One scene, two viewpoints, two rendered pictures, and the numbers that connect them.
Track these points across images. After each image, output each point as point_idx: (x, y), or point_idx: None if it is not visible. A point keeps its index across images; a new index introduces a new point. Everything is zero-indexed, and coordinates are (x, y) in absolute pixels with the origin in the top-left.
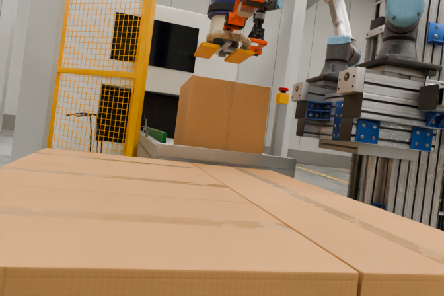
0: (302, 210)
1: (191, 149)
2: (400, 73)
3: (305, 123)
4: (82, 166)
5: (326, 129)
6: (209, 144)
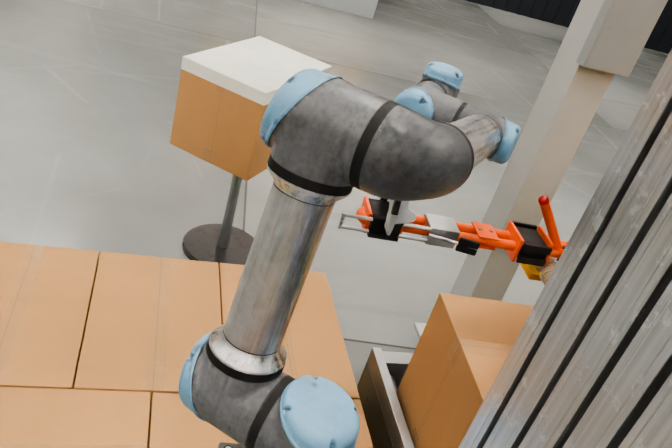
0: (45, 420)
1: (383, 389)
2: None
3: None
4: (204, 294)
5: None
6: (412, 408)
